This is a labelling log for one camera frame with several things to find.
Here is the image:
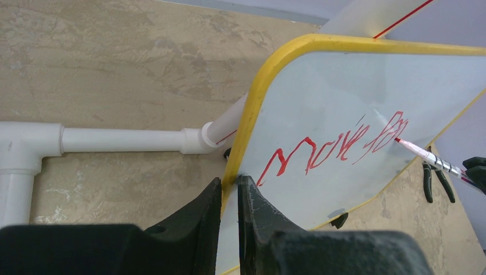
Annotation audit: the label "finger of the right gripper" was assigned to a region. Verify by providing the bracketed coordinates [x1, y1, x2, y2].
[463, 156, 486, 194]

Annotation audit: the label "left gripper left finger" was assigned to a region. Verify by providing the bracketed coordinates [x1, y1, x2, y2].
[1, 178, 222, 274]

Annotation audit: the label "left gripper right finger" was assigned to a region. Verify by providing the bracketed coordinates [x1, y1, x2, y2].
[237, 176, 433, 274]

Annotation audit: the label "red whiteboard marker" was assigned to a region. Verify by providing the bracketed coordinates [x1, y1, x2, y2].
[394, 137, 480, 189]

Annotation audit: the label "yellow framed whiteboard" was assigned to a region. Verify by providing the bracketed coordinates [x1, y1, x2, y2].
[215, 34, 485, 274]

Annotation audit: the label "left black whiteboard foot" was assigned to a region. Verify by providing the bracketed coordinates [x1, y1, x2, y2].
[330, 213, 349, 229]

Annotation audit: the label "black handled pliers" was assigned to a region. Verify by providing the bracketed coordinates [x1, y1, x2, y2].
[422, 146, 456, 204]

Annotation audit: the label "white PVC pipe frame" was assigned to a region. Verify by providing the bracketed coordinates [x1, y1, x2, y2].
[1, 1, 428, 227]

